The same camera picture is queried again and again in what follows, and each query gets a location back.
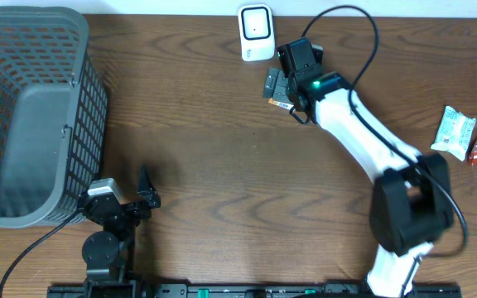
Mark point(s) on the orange white snack packet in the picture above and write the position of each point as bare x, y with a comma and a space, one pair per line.
282, 104

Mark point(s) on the dark grey plastic basket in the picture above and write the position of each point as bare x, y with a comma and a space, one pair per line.
53, 111

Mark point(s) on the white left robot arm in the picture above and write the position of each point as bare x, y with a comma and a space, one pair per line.
109, 254

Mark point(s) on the light blue wipes packet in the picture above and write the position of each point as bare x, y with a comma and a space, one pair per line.
454, 133

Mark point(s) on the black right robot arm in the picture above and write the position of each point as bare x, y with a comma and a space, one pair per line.
410, 208

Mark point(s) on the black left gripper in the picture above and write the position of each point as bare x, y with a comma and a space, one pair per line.
149, 201

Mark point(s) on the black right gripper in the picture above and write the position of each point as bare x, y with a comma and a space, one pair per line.
277, 89

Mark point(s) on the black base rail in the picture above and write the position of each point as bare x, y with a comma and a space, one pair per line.
329, 289

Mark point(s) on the white barcode scanner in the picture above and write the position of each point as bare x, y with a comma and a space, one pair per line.
256, 32

